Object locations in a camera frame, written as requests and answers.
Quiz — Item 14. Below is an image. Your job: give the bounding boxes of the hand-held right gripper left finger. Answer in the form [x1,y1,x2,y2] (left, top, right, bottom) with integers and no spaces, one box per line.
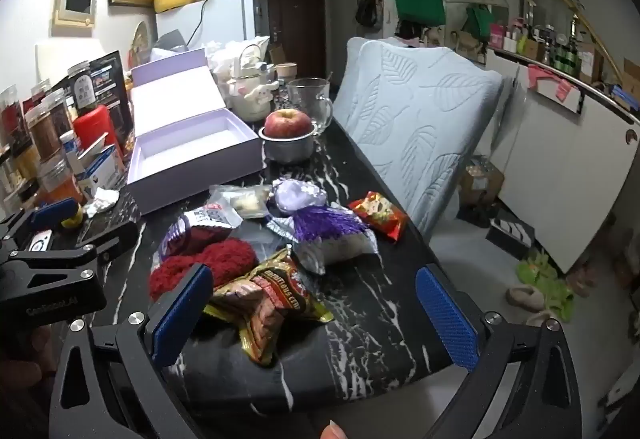
[49,263,216,439]

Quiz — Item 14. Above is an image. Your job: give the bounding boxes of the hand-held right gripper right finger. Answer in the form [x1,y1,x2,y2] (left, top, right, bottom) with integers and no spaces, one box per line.
[415,264,596,439]

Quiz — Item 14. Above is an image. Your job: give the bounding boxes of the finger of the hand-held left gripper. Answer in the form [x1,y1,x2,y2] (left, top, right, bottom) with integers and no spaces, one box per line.
[0,198,81,245]
[10,219,141,280]

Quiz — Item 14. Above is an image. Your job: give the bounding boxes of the red fluffy socks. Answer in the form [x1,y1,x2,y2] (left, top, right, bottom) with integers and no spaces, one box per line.
[149,239,258,302]

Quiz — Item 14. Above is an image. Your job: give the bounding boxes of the gold red snack packet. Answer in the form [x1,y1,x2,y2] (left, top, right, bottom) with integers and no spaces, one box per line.
[202,246,335,367]

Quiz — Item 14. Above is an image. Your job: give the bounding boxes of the clear packet of buns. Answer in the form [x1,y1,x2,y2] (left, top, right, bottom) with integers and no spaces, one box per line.
[207,184,273,221]

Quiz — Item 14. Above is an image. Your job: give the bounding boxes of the small red snack packet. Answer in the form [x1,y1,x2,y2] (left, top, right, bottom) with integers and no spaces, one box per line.
[348,191,408,243]

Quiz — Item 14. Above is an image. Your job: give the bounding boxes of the purple gift box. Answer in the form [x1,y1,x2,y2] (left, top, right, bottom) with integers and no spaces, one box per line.
[125,48,266,216]

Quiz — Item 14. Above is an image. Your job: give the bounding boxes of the purple white snack packet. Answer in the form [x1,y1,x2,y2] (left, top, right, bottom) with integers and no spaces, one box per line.
[267,204,379,276]

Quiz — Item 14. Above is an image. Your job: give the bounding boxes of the person's left hand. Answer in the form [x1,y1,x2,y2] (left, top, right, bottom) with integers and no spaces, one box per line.
[0,319,58,400]

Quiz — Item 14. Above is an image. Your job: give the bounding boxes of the crumpled foil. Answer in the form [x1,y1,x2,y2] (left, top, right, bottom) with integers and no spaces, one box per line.
[85,188,121,217]

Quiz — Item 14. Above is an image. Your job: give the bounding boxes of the blue white box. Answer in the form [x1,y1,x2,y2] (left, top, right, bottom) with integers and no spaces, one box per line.
[75,144,126,197]

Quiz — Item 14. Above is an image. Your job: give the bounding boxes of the group of spice jars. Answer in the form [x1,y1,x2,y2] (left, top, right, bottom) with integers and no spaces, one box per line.
[0,61,103,220]

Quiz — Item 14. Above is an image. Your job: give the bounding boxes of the red container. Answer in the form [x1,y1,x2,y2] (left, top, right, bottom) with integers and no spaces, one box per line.
[74,105,126,160]

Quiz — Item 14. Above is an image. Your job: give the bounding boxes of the green slippers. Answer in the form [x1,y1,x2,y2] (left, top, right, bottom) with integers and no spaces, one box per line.
[517,249,576,320]

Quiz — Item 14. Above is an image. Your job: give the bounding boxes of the black white striped box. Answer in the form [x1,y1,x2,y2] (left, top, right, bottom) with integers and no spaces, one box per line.
[486,218,536,260]

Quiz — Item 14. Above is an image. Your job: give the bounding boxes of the black printed carton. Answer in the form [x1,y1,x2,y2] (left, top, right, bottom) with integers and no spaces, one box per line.
[52,50,135,140]

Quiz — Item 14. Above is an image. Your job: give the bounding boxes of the cardboard box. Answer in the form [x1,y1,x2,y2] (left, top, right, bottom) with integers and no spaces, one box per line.
[459,156,505,220]

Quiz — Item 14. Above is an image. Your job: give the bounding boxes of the woven fan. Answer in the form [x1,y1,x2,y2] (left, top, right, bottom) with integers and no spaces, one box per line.
[131,21,157,64]

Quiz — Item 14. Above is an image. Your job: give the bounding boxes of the white cabinet panel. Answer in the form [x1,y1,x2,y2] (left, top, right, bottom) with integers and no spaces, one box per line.
[487,49,640,275]

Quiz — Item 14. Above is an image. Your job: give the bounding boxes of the metal bowl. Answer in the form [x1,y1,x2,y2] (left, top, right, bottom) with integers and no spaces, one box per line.
[258,124,317,164]

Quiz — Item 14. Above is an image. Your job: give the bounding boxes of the white cartoon water bottle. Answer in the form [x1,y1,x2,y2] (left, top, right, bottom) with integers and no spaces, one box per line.
[227,44,281,122]

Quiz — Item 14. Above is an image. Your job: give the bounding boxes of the grey flat case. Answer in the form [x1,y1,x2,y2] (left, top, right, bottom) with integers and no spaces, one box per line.
[152,30,191,52]

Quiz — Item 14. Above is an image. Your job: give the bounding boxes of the light blue leaf pillow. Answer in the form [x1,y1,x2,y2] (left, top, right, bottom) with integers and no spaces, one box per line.
[332,37,505,237]

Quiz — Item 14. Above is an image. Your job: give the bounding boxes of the red apple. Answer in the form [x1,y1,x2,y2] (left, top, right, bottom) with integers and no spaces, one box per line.
[264,109,313,138]

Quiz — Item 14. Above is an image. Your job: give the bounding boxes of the clear plastic bag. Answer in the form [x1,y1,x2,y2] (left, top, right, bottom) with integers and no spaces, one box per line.
[205,36,273,70]

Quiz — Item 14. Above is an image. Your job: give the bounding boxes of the glass mug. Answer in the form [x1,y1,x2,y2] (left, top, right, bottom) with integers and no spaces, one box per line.
[286,78,335,134]

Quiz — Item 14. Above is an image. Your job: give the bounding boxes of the white fridge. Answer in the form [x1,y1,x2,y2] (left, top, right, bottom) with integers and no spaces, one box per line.
[155,0,256,50]

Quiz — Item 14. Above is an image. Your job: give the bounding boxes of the pink papers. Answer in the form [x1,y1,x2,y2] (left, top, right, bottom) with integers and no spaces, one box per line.
[529,64,583,112]

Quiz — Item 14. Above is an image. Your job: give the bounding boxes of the brown door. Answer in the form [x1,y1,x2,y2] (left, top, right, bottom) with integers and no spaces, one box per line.
[266,0,326,77]

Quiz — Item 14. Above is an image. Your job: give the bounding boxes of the row of shelf bottles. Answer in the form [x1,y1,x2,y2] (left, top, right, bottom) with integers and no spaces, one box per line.
[492,19,601,80]

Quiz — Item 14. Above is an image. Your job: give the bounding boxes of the green tote bag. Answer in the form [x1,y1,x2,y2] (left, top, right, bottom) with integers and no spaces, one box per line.
[391,0,446,27]
[462,6,496,37]

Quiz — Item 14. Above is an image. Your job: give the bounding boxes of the wall intercom panel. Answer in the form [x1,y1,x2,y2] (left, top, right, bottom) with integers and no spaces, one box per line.
[54,0,97,28]

